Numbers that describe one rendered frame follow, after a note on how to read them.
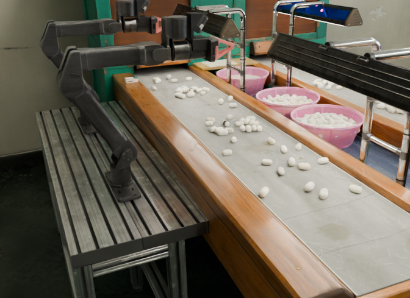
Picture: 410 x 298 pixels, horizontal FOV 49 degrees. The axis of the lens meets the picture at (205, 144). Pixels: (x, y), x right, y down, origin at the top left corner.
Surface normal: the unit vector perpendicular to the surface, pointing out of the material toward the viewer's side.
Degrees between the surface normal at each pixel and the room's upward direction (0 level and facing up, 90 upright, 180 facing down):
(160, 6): 90
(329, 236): 0
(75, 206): 0
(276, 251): 0
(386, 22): 90
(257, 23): 90
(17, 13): 90
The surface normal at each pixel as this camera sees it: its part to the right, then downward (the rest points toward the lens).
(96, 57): 0.51, 0.28
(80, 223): -0.03, -0.92
